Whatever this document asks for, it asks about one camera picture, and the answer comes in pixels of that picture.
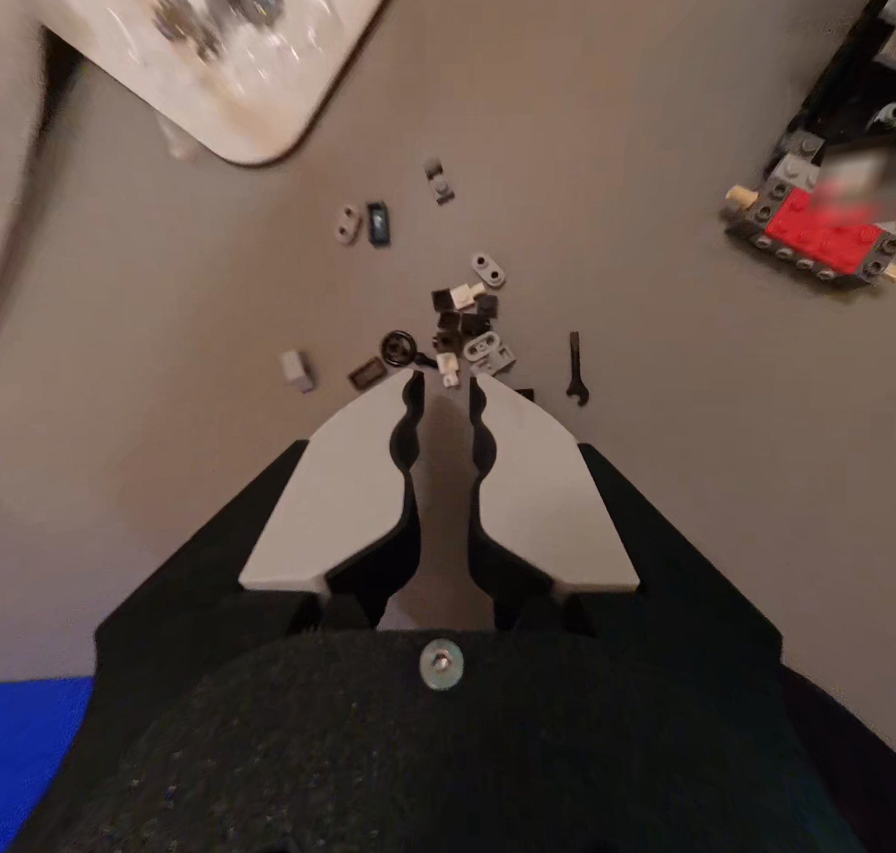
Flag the white book stand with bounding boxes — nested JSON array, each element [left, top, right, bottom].
[[38, 0, 414, 168]]

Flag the blue plastic bin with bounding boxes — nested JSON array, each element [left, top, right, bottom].
[[0, 678, 95, 853]]

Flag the grey desk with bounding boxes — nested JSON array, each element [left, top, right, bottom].
[[0, 0, 896, 853]]

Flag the brick car chassis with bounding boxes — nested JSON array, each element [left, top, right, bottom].
[[721, 0, 896, 294]]

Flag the black toy steering wheel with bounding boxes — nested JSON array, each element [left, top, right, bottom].
[[380, 330, 438, 371]]

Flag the black toy wrench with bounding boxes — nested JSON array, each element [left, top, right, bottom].
[[566, 331, 590, 407]]

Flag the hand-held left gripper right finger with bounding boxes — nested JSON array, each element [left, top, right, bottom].
[[466, 374, 641, 630]]

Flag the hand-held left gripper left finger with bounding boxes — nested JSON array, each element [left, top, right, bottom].
[[238, 369, 427, 626]]

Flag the light grey small brick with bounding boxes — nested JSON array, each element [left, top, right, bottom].
[[280, 349, 317, 393]]

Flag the small brick pieces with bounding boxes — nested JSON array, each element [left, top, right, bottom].
[[336, 159, 536, 406]]

